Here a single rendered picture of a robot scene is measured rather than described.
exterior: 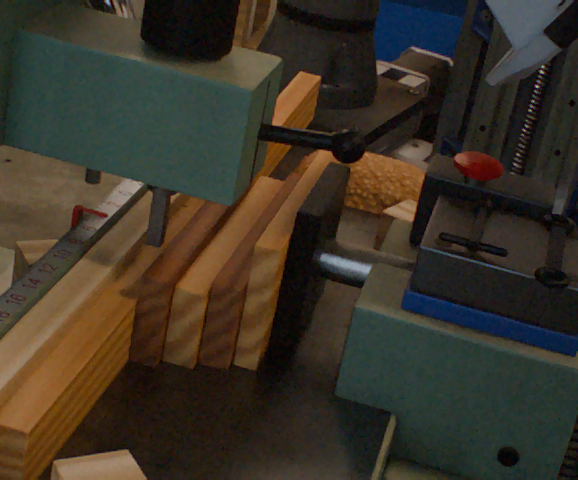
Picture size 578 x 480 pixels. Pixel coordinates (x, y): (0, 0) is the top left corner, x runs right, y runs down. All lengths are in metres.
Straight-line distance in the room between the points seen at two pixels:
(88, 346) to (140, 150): 0.11
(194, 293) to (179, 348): 0.04
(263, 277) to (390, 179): 0.30
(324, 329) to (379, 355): 0.09
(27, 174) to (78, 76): 2.49
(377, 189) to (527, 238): 0.26
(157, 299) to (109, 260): 0.04
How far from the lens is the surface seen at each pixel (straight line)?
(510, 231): 0.75
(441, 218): 0.75
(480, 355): 0.71
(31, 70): 0.71
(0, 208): 3.00
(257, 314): 0.73
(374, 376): 0.73
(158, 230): 0.75
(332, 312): 0.83
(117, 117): 0.70
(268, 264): 0.71
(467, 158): 0.78
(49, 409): 0.62
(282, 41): 1.46
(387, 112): 1.48
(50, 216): 2.99
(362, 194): 0.99
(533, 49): 0.73
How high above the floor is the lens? 1.28
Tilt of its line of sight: 25 degrees down
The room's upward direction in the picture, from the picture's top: 12 degrees clockwise
